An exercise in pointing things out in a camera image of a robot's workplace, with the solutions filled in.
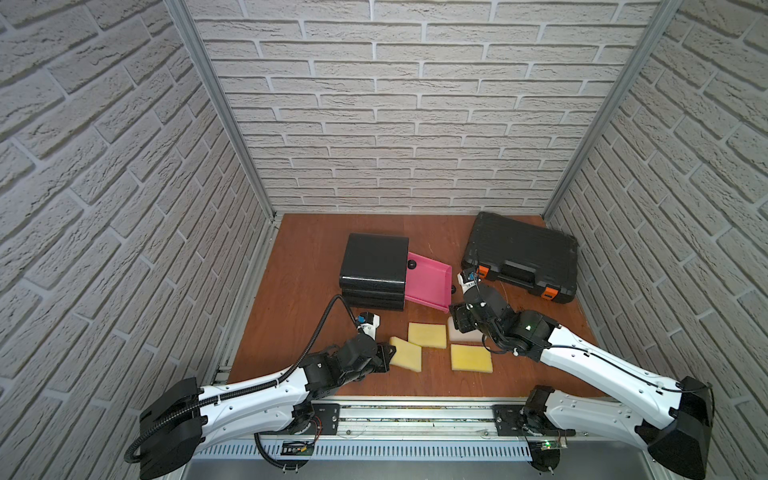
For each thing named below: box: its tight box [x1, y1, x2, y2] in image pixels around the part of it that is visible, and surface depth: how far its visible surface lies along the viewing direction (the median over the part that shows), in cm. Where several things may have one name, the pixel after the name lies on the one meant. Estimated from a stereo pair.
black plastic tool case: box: [461, 212, 578, 304], surface depth 99 cm
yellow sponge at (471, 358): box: [451, 344, 493, 373], surface depth 84 cm
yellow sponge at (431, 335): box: [408, 322, 447, 349], surface depth 89 cm
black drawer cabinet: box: [340, 233, 409, 311], surface depth 86 cm
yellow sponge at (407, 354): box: [389, 336, 422, 372], surface depth 83 cm
